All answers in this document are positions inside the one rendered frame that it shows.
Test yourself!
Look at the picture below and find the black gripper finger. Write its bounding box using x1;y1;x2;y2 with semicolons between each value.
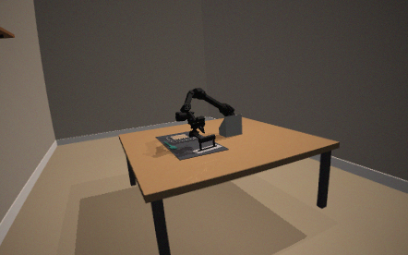
191;131;201;138
196;121;205;133

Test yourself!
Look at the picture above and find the cream tile with dark square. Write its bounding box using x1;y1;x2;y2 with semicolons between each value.
170;134;189;140

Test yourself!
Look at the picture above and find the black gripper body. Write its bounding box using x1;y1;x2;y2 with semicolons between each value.
188;116;205;138

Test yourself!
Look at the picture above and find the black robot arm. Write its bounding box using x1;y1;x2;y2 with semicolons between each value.
175;88;234;122

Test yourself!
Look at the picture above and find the dark grey flat mat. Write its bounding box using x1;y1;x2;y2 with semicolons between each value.
155;131;229;160

